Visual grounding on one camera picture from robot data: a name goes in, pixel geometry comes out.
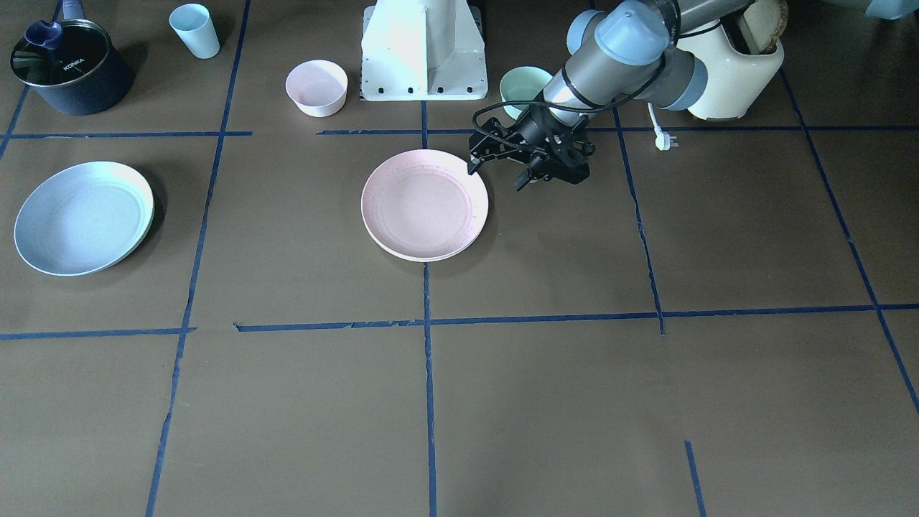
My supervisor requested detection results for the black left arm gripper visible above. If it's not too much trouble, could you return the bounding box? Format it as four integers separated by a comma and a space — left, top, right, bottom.
467, 108, 595, 191

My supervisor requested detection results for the slice of toast bread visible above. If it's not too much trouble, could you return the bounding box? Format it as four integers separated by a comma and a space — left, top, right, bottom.
742, 1, 788, 55

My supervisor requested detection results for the pink plastic bowl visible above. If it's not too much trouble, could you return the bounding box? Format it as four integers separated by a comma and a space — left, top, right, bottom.
285, 60, 349, 118

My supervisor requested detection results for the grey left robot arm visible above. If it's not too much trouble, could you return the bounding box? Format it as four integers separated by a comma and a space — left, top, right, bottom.
468, 1, 749, 190

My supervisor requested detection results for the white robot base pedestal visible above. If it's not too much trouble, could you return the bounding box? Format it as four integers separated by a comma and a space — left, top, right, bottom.
359, 1, 489, 102

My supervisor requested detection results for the white power cord with plug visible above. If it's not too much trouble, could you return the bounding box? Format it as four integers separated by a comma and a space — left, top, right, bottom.
648, 101, 679, 152

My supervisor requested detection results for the dark blue cooking pot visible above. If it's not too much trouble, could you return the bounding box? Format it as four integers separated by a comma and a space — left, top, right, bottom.
9, 1, 135, 116

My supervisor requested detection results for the cream white toaster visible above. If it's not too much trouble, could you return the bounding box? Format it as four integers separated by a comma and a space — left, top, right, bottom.
677, 7, 785, 121

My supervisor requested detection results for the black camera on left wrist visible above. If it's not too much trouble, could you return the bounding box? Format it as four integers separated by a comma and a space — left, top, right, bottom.
547, 144, 590, 185

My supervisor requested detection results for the light blue plate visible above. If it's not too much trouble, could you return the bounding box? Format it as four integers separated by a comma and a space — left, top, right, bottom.
14, 161, 154, 277

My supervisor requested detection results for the green plastic bowl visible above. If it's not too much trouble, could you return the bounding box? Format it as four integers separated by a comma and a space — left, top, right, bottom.
499, 66, 554, 102

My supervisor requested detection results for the light blue plastic cup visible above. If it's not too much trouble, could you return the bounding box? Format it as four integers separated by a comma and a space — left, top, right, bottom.
169, 3, 220, 59

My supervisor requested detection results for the pink plate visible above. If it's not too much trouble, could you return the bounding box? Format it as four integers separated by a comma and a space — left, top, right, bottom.
360, 149, 490, 262

